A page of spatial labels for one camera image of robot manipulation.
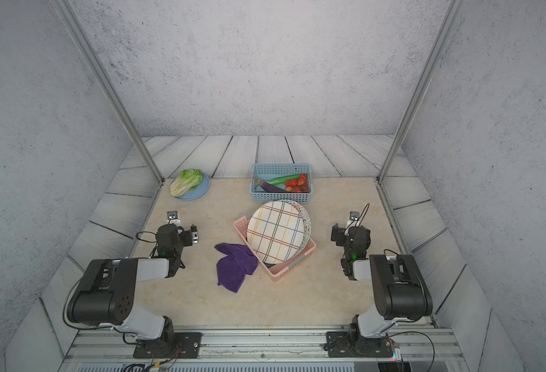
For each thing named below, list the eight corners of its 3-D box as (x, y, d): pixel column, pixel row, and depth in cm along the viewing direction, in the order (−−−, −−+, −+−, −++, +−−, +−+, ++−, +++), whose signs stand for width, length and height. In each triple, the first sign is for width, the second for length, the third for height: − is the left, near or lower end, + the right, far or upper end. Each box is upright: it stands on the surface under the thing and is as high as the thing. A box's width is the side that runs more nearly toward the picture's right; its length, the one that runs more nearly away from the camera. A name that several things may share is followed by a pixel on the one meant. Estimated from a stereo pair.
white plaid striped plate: (246, 263, 92) (242, 250, 84) (251, 216, 107) (248, 201, 99) (303, 263, 92) (305, 250, 83) (300, 216, 107) (302, 201, 99)
